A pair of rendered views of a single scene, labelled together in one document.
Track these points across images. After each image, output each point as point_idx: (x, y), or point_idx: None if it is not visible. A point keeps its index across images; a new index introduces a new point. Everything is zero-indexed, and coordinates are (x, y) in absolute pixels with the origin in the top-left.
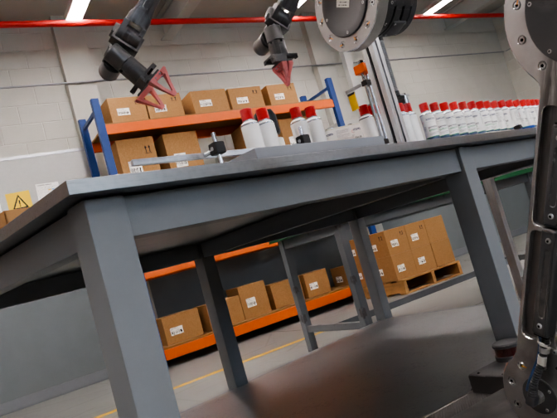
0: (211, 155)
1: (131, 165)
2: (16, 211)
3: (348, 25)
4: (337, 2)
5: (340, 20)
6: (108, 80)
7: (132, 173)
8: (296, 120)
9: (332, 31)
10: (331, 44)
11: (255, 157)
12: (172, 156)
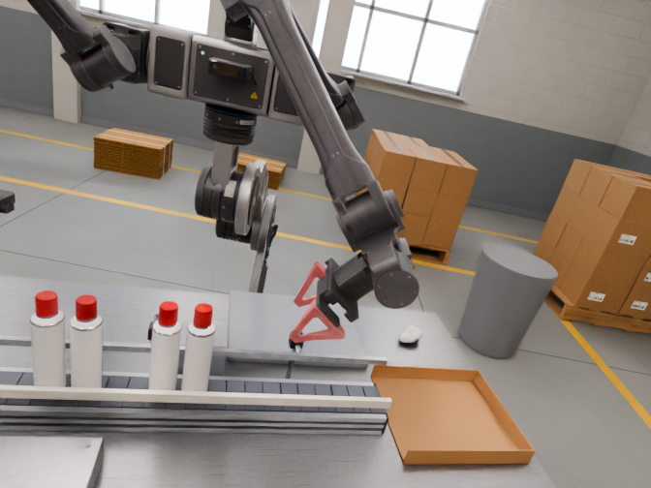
0: (301, 348)
1: (386, 363)
2: (471, 371)
3: (251, 217)
4: (254, 199)
5: (251, 212)
6: (397, 308)
7: (410, 311)
8: (101, 317)
9: (249, 219)
10: (245, 228)
11: None
12: (341, 354)
